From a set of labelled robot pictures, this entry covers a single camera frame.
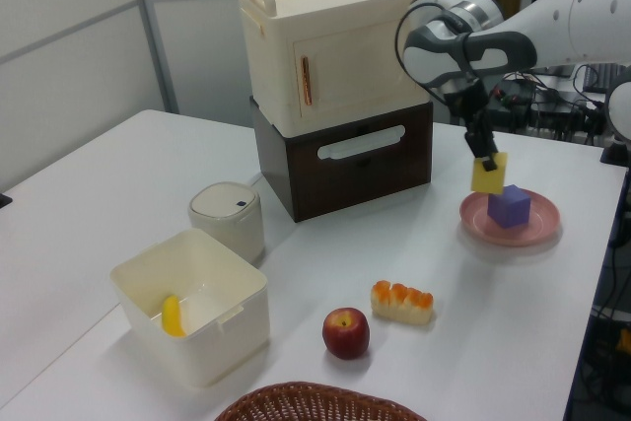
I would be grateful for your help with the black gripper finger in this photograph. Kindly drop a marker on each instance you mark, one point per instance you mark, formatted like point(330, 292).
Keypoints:
point(470, 144)
point(487, 150)

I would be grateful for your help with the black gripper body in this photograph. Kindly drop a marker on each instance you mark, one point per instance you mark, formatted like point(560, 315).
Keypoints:
point(468, 105)

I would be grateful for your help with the yellow cube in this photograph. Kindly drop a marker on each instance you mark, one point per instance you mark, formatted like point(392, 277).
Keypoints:
point(495, 182)

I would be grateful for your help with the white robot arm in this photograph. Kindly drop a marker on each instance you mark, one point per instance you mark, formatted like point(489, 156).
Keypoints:
point(567, 21)

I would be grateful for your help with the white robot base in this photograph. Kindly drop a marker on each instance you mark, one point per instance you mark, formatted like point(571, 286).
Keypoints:
point(622, 110)

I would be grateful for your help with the purple cube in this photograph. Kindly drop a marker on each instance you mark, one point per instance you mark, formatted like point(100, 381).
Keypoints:
point(510, 206)

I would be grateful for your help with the pink plate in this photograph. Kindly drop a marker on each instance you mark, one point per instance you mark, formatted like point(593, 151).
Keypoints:
point(542, 224)

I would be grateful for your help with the dark brown drawer cabinet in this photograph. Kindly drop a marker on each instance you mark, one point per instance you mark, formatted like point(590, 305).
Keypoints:
point(355, 184)

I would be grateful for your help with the orange glazed bread roll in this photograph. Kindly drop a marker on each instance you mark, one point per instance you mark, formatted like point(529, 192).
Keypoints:
point(401, 305)

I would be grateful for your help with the red apple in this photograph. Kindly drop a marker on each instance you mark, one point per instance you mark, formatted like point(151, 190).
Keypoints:
point(346, 334)

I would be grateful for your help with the small white lidded bin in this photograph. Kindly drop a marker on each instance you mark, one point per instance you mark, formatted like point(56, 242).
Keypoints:
point(227, 224)

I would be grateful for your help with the brown wicker basket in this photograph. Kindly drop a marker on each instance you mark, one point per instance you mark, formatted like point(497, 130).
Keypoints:
point(315, 403)

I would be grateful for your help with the cream plastic box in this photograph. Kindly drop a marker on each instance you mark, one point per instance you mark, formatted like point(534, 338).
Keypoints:
point(236, 342)

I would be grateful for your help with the yellow banana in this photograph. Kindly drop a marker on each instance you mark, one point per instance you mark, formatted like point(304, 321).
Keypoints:
point(172, 320)

